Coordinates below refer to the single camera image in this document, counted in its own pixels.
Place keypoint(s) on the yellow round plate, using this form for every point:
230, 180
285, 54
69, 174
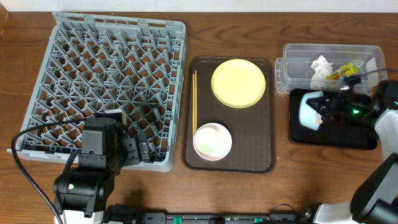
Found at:
238, 83

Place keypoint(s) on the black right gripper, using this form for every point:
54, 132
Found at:
331, 113

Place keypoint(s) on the black waste tray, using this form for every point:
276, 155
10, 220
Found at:
329, 137

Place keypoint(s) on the pink bowl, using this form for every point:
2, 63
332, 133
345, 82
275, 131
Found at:
212, 141

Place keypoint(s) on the green snack wrapper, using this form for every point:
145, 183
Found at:
344, 71

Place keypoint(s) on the clear plastic waste bin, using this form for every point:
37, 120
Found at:
293, 70

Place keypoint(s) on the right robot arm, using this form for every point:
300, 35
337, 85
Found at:
375, 200

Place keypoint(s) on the wooden chopstick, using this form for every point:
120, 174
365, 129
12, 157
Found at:
196, 99
192, 108

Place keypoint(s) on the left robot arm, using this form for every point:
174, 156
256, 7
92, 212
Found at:
83, 188

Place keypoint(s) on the grey dishwasher rack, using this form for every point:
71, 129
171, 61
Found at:
96, 63

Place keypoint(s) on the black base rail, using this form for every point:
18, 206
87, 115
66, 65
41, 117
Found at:
199, 218

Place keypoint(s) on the white tissue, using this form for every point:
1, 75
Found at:
322, 69

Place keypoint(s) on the light blue bowl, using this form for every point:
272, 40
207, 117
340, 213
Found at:
308, 117

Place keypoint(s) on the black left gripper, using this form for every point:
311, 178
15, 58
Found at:
134, 148

